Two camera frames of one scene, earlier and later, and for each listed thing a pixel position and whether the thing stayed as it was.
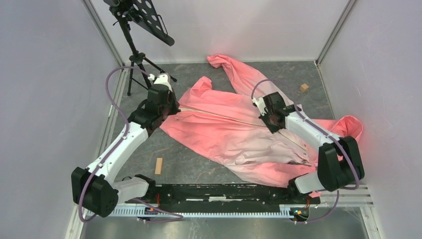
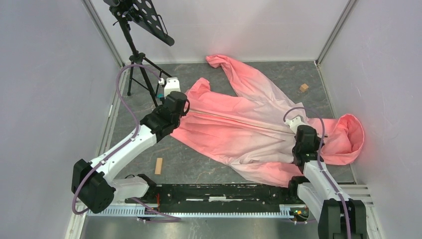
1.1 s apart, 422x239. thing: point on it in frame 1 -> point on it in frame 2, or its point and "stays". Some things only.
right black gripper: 273,129 -> 317,140
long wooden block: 158,166 stays
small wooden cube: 304,87 stays
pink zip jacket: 226,125 stays
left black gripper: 174,109 -> 182,113
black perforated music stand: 145,14 stays
